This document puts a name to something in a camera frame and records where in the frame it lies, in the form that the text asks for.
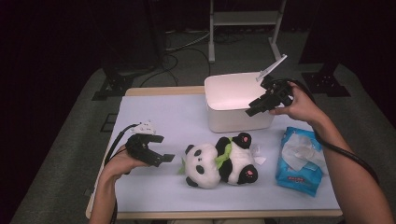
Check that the pale blue table mat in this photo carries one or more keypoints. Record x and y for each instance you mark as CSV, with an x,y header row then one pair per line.
x,y
174,115

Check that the person's left hand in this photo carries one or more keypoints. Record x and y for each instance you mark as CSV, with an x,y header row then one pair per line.
x,y
120,165

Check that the person's right hand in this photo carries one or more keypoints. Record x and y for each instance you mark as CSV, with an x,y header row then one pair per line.
x,y
300,109

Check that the dark square floor plate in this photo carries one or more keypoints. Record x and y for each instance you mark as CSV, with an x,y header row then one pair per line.
x,y
109,122

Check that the panda plush toy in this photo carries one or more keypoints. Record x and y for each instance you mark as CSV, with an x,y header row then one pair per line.
x,y
205,174

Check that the black stand base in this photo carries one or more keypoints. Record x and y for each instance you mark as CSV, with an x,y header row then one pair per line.
x,y
323,84
113,85

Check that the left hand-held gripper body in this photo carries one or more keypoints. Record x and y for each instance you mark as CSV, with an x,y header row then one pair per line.
x,y
135,147

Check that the white wet wipe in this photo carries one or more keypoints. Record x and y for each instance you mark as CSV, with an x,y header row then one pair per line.
x,y
299,151

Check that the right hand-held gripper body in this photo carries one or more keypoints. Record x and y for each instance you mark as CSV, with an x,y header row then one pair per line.
x,y
278,93

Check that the white plastic storage box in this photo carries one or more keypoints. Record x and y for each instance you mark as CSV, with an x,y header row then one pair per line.
x,y
230,121

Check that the blue wet wipes pack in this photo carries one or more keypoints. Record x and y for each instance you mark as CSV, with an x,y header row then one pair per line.
x,y
295,183

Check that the white metal stand frame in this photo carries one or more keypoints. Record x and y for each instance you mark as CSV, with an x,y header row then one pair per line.
x,y
243,18

